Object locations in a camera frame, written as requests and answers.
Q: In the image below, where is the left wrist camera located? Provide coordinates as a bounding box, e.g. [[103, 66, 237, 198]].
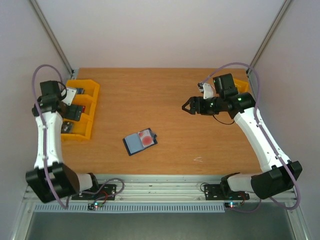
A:
[[61, 87, 77, 106]]

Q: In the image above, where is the yellow bin right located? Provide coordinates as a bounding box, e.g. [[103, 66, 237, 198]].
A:
[[234, 78, 249, 93]]

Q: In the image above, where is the right controller board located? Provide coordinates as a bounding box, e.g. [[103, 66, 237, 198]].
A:
[[224, 201, 242, 209]]

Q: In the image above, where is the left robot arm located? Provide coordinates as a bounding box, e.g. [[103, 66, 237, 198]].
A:
[[25, 80, 101, 203]]

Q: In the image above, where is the yellow bin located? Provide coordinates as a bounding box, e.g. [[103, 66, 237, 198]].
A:
[[234, 78, 249, 93], [72, 94, 97, 119], [61, 114, 93, 141], [66, 79, 100, 98]]

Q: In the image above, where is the blue card holder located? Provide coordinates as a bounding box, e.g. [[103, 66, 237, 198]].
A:
[[122, 128, 158, 156]]

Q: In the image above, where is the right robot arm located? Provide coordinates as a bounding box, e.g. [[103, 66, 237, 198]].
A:
[[181, 73, 303, 200]]

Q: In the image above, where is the left controller board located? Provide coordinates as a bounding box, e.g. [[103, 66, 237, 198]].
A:
[[87, 202, 104, 211]]

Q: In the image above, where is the yellow bin middle left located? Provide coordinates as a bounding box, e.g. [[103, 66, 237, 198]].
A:
[[72, 94, 97, 119]]

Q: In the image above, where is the blue card in bin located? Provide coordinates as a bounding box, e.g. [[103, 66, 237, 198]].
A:
[[76, 87, 85, 95]]

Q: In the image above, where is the dark card in bin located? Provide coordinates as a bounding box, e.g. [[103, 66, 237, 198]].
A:
[[61, 121, 74, 134]]

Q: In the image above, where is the controller board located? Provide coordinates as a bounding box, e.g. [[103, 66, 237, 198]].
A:
[[224, 201, 242, 209], [87, 202, 104, 211]]

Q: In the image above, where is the yellow bin near left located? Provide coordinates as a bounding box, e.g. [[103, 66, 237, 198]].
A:
[[61, 114, 93, 141]]

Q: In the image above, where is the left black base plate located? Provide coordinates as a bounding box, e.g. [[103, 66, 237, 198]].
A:
[[71, 184, 117, 201]]

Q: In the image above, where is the grey slotted cable duct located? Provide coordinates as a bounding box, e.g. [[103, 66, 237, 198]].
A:
[[33, 202, 225, 214]]

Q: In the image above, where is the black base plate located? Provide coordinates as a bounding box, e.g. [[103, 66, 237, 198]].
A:
[[200, 183, 250, 201], [71, 184, 117, 201]]

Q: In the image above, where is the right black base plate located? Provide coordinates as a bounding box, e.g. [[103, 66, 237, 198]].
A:
[[200, 183, 250, 201]]

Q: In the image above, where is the yellow bin far left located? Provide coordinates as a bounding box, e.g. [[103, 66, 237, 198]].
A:
[[66, 79, 100, 98]]

